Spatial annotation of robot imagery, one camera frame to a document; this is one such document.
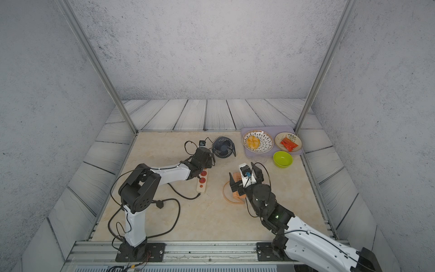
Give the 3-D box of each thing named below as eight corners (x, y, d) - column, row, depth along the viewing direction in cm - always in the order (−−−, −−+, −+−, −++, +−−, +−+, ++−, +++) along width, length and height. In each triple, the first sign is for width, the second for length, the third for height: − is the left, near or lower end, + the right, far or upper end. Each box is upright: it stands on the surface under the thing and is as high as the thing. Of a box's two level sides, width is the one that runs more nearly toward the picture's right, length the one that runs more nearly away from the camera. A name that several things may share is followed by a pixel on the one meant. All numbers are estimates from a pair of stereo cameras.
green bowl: (274, 168, 101) (276, 164, 99) (271, 154, 108) (272, 151, 105) (293, 168, 101) (294, 164, 99) (288, 154, 108) (290, 150, 105)
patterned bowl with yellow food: (243, 153, 108) (244, 151, 107) (241, 132, 121) (241, 130, 119) (275, 153, 108) (276, 151, 107) (269, 132, 121) (270, 130, 119)
